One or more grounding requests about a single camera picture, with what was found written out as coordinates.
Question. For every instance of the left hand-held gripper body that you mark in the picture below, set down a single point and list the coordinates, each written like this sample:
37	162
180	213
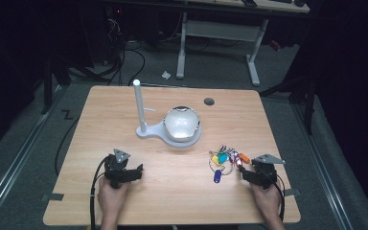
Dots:
116	169

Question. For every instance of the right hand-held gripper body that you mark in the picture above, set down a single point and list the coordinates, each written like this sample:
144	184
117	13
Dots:
265	171

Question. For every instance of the bunch of coloured key tags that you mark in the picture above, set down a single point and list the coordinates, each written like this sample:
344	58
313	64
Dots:
222	157

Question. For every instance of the person's right hand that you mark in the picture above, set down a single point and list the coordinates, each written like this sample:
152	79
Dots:
267	201

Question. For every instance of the person's left hand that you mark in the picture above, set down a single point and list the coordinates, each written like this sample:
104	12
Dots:
111	199

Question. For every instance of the grey tape strip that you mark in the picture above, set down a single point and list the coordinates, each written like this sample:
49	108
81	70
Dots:
292	192
52	197

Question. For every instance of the white round bowl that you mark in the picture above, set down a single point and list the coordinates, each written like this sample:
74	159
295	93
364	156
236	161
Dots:
181	124

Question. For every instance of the black metal stand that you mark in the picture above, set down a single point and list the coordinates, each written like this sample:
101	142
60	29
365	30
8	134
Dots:
308	102
48	80

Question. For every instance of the crumpled white paper scrap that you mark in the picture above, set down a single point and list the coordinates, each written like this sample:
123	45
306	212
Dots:
166	75

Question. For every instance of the small red object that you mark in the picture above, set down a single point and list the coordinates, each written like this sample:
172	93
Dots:
275	45

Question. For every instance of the dark computer tower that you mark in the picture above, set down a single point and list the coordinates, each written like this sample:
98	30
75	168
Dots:
113	32

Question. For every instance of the desk with white legs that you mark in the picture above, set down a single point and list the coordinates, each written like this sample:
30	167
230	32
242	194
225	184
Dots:
220	31

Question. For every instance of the black device on desk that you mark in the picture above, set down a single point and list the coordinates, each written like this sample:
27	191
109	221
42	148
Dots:
249	3

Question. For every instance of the black computer mouse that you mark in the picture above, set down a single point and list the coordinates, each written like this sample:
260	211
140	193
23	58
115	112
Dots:
299	3

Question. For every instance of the metal floor rail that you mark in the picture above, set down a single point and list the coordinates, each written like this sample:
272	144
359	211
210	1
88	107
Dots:
322	169
16	166

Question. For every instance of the white stand with post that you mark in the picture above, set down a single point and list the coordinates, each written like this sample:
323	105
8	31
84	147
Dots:
140	108

